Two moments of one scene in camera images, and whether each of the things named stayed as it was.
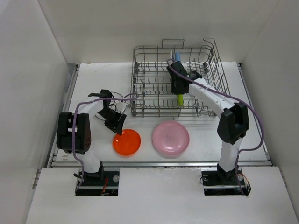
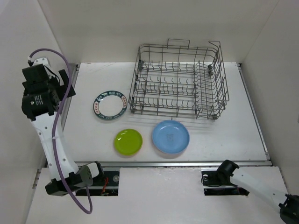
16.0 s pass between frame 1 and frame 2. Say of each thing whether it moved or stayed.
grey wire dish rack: stayed
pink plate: stayed
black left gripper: moved
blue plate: moved
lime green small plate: moved
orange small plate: stayed
